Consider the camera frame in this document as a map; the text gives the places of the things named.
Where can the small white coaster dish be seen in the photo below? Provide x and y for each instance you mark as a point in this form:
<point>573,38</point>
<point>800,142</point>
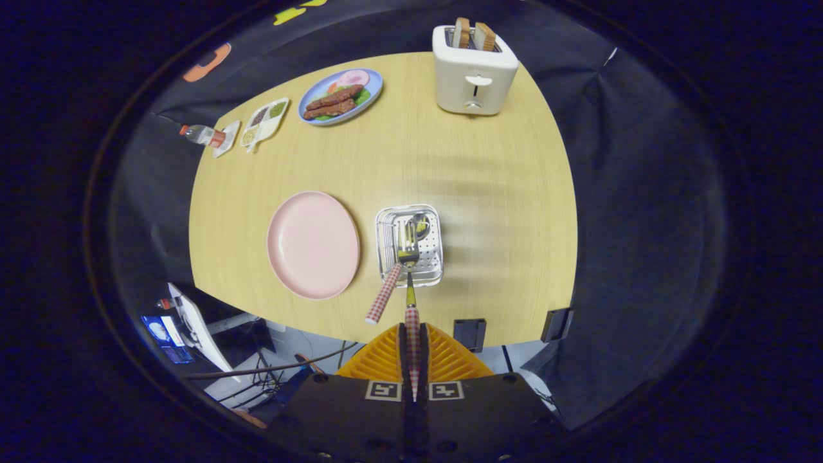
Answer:
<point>226,140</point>

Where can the perforated steel basket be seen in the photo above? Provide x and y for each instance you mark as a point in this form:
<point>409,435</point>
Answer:
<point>432,257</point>

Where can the black table clamp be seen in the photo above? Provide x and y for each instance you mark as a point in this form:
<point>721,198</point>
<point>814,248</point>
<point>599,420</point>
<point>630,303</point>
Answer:
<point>470,334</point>
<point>557,325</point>

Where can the green lettuce leaf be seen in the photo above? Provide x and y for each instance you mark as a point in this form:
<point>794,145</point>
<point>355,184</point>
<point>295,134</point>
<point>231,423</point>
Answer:
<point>363,96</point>

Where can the blue plate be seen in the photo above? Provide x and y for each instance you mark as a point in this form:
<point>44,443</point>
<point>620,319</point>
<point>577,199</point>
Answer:
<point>373,90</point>

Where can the white divided condiment tray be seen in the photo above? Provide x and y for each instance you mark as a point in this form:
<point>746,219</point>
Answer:
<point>265,123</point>

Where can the white toaster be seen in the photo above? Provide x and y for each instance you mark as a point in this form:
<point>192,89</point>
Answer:
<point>460,80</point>

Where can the toast slice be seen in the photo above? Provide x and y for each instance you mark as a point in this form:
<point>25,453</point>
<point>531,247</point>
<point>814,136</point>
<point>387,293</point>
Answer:
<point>461,32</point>
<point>485,37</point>

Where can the brown sausage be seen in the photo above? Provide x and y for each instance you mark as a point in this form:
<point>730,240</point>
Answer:
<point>329,109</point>
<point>335,96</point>

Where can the pink plate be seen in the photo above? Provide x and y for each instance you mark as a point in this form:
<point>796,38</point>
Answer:
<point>313,244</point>

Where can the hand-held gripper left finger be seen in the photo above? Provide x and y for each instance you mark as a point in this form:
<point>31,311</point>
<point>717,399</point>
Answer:
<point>341,418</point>

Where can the pink ham slice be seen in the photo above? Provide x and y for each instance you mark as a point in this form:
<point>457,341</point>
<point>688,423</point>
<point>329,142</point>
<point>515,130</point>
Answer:
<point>353,78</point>

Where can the clear bottle with red label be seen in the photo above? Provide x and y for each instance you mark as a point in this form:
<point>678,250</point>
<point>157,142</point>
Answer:
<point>204,136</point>

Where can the white laptop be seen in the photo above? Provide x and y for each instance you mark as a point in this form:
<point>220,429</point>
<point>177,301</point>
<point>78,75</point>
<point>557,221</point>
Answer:
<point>196,328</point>

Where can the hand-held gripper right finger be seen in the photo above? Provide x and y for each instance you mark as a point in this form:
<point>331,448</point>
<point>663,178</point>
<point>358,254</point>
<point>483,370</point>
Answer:
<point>488,418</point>

